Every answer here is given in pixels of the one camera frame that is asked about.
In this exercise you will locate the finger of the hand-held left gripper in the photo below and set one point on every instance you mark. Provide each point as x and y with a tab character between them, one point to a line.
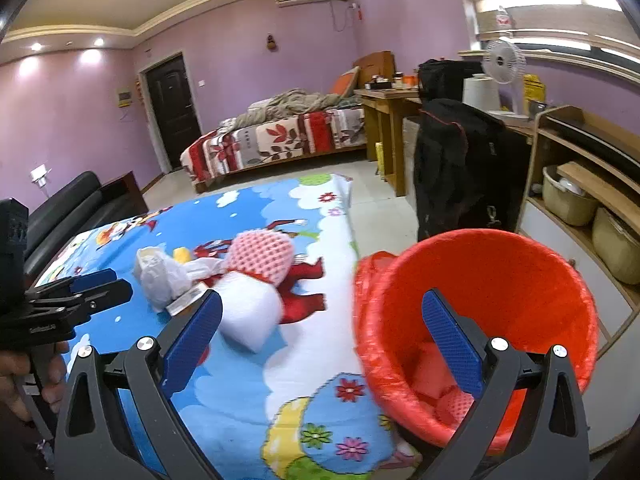
92	280
107	295

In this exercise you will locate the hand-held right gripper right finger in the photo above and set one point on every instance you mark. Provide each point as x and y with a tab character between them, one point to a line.
450	340

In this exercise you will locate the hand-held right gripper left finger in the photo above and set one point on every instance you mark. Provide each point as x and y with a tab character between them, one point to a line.
195	330

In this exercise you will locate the white plastic bag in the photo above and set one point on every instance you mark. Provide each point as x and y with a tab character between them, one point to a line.
160	280

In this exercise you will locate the white foam block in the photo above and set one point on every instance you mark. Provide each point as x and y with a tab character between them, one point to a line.
250	312

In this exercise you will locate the pink foam fruit net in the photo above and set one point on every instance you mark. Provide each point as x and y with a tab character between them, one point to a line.
260	257
454	404

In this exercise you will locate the red bin with red liner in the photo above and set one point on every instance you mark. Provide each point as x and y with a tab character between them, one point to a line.
500	285

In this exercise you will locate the yellow sponge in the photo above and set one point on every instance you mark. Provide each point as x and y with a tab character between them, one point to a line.
182	255

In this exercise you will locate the person's left hand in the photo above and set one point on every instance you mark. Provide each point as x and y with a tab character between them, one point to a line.
30	380

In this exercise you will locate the black sofa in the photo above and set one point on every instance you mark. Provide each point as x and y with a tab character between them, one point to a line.
60	210

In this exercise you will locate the dark wooden side table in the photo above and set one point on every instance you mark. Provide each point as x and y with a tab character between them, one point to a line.
125	192

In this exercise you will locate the cartoon printed blue blanket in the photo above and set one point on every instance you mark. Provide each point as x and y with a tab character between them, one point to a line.
280	390

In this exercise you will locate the wooden shelf cabinet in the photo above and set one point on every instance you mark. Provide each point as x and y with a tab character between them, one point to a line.
550	240

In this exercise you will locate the large black red-piped bag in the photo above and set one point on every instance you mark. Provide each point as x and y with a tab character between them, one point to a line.
460	170

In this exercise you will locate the beige basin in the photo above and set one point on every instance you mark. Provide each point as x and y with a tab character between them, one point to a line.
567	202
617	250

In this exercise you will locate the dark door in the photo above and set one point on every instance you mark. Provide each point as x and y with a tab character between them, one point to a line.
170	110

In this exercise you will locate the yellow plastic bag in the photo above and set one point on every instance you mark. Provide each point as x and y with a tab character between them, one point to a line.
381	159

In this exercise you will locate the bed with leaf-print sheet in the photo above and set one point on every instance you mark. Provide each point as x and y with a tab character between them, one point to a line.
265	147

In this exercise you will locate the wooden board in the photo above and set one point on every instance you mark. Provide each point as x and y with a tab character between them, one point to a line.
600	185

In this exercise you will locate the wooden desk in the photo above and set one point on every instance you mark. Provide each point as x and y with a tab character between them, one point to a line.
385	110

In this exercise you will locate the grey quilt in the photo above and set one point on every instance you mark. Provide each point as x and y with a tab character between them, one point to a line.
290	105

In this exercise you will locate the metal cup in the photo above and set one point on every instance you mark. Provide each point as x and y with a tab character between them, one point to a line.
538	107

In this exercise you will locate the white paper roll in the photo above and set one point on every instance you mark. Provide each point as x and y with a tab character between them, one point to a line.
481	92

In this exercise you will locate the black flat cooktop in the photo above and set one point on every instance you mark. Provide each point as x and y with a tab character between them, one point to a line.
600	137

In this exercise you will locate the black duffel bag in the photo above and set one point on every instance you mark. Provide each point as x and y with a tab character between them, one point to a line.
445	77

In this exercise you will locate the group of small bottles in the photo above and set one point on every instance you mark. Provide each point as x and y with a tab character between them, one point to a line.
390	82

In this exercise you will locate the yellow box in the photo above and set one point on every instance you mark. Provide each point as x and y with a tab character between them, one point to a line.
534	89

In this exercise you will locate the orange pillow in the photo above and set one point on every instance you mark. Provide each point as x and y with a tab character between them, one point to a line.
344	81

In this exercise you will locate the white desk fan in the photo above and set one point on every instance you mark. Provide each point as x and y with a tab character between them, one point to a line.
504	62

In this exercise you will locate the wooden headboard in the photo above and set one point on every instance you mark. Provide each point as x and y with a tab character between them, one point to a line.
377	66

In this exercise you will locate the white bottle red label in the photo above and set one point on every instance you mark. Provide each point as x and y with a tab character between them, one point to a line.
505	17

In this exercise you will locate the red tassel ornament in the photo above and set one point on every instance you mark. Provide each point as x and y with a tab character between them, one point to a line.
359	12

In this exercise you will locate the white wall socket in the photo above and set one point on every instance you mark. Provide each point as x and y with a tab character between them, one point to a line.
40	173

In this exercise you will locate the wall electrical box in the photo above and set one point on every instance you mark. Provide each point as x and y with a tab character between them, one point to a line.
125	97

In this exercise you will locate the gourd wall ornament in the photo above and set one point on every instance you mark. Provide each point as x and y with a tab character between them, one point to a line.
271	42

